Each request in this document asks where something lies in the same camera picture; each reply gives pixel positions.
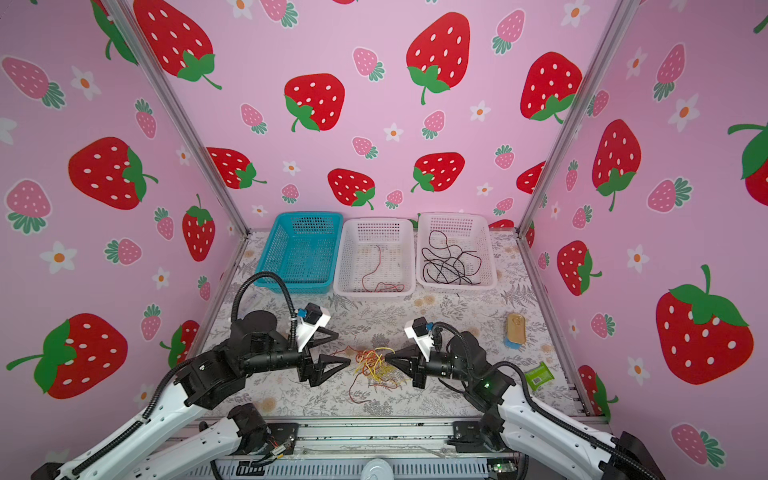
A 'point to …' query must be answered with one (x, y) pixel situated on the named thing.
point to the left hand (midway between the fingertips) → (342, 348)
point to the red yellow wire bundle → (373, 365)
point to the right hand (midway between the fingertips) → (386, 360)
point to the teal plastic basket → (302, 248)
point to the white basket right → (455, 252)
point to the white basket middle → (375, 257)
